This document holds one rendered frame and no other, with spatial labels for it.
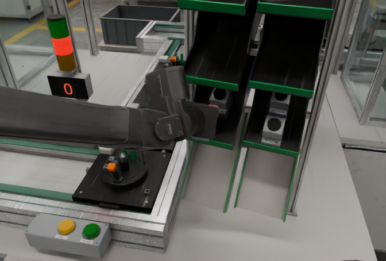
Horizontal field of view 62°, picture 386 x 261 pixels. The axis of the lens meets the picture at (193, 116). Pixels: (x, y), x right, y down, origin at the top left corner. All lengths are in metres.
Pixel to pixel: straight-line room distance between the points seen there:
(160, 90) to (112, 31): 2.44
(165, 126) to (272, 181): 0.48
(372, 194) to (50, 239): 1.36
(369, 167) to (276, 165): 0.77
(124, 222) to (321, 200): 0.64
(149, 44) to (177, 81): 1.57
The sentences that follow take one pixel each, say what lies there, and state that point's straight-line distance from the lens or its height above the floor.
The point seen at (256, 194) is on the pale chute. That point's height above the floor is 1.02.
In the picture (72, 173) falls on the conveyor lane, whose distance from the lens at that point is 1.18.
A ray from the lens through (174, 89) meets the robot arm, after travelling 0.54.
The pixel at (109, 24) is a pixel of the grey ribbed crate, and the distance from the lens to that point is 2.94.
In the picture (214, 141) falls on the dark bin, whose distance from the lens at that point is 0.77.
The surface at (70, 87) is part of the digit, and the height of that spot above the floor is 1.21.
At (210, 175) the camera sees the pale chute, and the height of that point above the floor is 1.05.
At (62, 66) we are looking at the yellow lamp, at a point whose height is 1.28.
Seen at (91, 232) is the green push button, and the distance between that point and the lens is 0.92.
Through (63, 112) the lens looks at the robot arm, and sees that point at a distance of 0.42.
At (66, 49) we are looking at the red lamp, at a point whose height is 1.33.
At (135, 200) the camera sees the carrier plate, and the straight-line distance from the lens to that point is 0.97.
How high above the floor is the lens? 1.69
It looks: 34 degrees down
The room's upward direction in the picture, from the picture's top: straight up
